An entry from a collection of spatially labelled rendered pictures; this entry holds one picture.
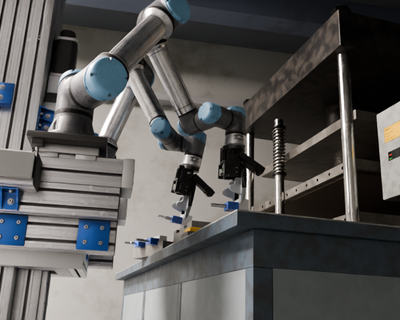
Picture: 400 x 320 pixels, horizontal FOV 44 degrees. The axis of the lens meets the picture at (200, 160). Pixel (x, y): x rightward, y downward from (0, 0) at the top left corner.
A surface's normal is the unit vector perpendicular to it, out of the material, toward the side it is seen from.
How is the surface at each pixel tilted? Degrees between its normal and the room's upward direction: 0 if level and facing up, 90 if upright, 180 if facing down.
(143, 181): 90
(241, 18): 180
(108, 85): 96
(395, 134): 90
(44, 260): 90
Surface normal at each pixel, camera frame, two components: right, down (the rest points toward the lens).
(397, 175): -0.95, -0.13
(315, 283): 0.30, -0.29
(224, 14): -0.04, 0.95
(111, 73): 0.60, -0.12
